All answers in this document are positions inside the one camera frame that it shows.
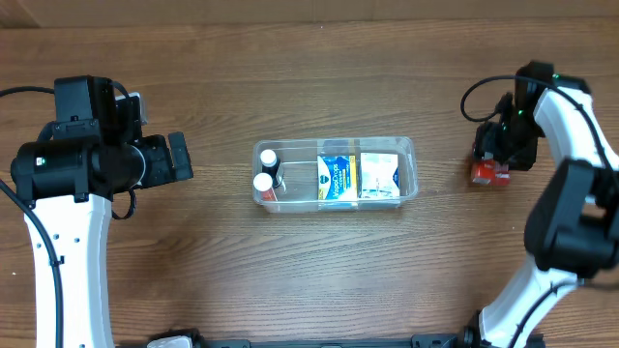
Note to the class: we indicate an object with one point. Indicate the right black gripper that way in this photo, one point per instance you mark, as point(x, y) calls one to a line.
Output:
point(496, 152)

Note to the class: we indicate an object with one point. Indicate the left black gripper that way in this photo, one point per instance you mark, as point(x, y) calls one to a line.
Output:
point(179, 157)

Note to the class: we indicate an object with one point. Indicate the red medicine box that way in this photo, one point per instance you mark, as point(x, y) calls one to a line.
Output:
point(489, 172)

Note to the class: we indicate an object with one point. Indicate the orange bottle white cap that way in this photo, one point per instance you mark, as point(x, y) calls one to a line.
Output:
point(263, 184)

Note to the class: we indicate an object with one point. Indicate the black bottle white cap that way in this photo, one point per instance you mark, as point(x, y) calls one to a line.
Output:
point(271, 164)

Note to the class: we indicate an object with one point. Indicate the white blue medicine box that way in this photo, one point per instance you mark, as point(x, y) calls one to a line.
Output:
point(379, 176)

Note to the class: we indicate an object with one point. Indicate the blue yellow VapoDrops box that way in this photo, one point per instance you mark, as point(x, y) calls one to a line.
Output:
point(337, 178)

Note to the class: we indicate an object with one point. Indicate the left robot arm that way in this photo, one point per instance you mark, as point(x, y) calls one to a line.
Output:
point(65, 182)

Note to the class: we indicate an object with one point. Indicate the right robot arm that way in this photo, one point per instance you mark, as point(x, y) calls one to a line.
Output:
point(572, 232)

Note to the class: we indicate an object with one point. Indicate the clear plastic container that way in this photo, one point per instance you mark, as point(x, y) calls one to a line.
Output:
point(299, 163)

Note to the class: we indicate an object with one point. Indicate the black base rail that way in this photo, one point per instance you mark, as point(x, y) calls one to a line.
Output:
point(193, 339)

